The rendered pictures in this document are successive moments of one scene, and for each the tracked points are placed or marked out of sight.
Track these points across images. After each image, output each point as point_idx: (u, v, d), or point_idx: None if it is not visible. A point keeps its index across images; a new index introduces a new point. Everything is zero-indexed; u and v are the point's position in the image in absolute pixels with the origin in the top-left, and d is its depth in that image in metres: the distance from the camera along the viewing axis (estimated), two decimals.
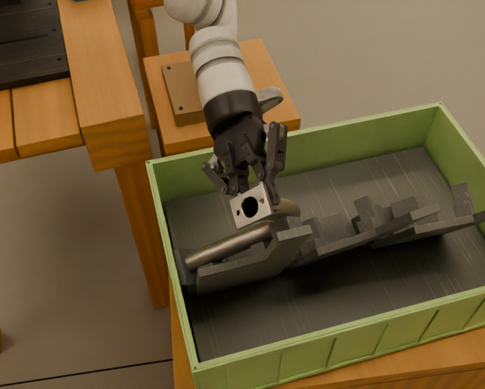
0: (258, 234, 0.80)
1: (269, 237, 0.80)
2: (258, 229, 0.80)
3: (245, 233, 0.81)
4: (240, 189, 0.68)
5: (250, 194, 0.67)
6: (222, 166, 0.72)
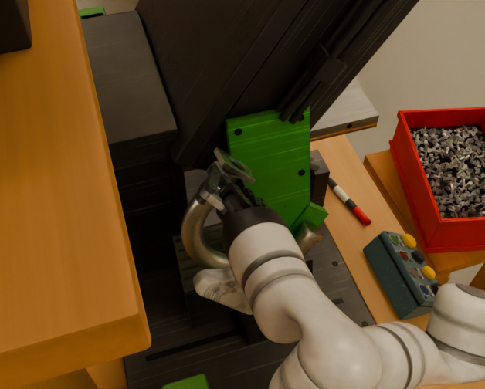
0: (222, 253, 0.78)
1: (210, 249, 0.78)
2: (222, 255, 0.77)
3: None
4: (244, 191, 0.68)
5: (235, 176, 0.68)
6: None
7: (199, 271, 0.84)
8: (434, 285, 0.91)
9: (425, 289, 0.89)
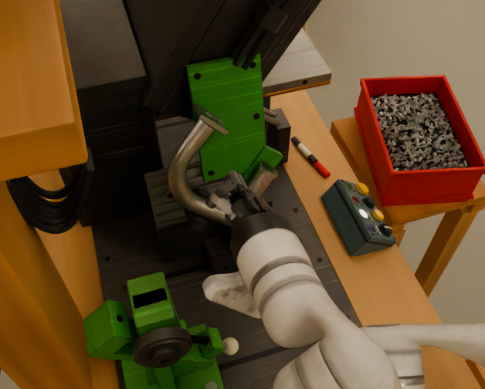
0: (204, 198, 0.91)
1: (194, 195, 0.91)
2: (203, 200, 0.90)
3: None
4: None
5: (211, 127, 0.81)
6: None
7: (169, 208, 0.95)
8: (381, 225, 1.02)
9: (372, 227, 1.00)
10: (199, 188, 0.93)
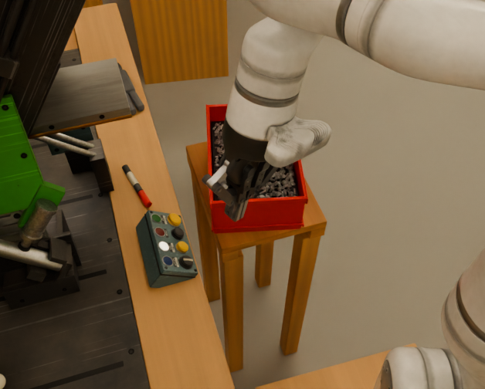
0: None
1: None
2: None
3: None
4: None
5: None
6: None
7: None
8: (181, 258, 1.03)
9: (168, 260, 1.01)
10: None
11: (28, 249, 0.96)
